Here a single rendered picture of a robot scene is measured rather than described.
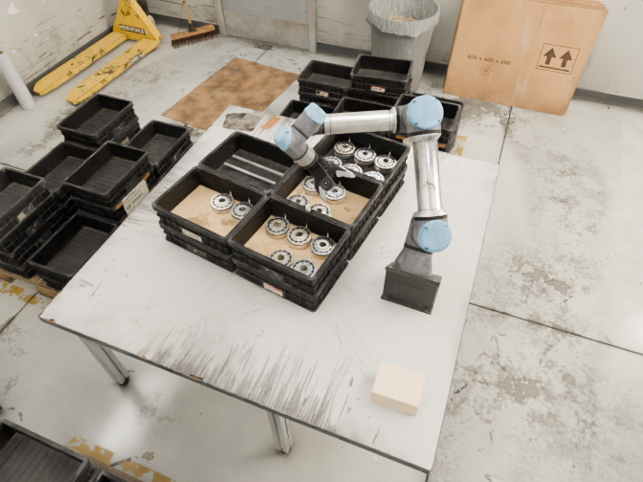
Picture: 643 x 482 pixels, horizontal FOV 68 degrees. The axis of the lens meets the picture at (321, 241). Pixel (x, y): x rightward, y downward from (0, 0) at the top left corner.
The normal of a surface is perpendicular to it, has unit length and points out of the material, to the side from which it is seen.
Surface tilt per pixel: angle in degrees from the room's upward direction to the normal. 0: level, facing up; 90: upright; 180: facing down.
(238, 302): 0
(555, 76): 76
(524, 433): 0
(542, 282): 0
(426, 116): 41
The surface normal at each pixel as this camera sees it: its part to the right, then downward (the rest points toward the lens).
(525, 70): -0.36, 0.52
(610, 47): -0.36, 0.71
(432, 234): 0.02, 0.26
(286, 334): -0.01, -0.65
